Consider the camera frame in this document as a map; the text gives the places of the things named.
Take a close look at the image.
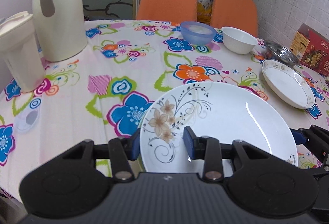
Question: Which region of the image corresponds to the white floral plate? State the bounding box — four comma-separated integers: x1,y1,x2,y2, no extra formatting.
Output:
140,82,298,173

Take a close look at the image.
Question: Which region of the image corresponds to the white bowl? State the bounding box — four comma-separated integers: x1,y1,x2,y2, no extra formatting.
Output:
221,27,258,55

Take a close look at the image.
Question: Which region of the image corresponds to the blue plastic bowl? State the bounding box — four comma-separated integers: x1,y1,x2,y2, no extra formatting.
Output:
180,21,217,45

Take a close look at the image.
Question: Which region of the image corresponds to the gold rimmed white plate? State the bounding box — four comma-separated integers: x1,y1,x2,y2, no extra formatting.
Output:
261,59,316,110

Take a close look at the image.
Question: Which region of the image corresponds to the floral tablecloth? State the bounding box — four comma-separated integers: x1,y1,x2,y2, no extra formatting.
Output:
1,20,328,199

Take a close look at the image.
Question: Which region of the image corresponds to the red cracker box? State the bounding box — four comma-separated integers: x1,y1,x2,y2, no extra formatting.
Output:
290,24,329,77

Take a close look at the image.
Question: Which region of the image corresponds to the stainless steel bowl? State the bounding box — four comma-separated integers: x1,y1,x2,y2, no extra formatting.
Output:
263,40,300,68

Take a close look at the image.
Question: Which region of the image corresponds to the right orange chair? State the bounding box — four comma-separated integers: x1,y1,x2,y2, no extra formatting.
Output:
210,0,258,38

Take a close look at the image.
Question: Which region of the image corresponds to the orange chair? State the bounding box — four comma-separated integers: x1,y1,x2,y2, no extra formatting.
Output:
210,0,258,38
136,0,197,23

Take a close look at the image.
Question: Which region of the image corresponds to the white plastic pitcher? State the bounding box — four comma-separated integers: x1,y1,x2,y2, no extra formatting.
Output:
1,11,45,93

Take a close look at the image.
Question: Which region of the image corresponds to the cream thermos jug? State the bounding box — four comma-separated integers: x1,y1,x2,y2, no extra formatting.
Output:
32,0,88,62

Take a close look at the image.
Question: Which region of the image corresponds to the left orange chair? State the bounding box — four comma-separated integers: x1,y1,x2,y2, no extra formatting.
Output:
136,0,197,23

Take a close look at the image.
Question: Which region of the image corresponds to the yellow snack bag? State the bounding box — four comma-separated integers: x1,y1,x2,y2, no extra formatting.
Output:
197,0,212,25

